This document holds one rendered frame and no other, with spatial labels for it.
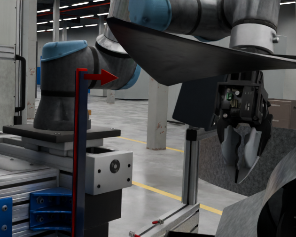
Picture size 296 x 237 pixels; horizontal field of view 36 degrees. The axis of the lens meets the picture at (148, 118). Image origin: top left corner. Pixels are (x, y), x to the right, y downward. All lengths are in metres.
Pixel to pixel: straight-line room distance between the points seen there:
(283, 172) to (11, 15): 2.43
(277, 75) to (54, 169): 10.25
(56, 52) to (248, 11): 0.56
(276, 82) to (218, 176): 8.55
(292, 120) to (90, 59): 6.29
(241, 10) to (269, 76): 10.20
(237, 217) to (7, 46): 2.23
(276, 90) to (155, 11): 10.48
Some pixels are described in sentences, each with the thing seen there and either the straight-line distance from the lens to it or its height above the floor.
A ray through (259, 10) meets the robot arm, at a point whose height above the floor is 1.30.
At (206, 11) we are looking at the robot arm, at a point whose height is 1.30.
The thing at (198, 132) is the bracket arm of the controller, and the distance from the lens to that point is 1.18.
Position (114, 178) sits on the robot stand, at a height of 0.93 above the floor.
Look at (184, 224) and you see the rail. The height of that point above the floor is 0.83.
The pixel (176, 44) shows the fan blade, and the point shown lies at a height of 1.22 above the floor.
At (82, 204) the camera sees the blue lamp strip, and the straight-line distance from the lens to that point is 0.73.
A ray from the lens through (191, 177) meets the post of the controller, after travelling 1.19.
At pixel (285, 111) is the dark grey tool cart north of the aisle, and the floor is 0.73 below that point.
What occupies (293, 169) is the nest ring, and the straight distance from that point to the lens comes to 0.37.
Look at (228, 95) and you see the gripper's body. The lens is 0.74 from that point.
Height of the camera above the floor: 1.18
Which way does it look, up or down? 5 degrees down
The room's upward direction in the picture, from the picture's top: 2 degrees clockwise
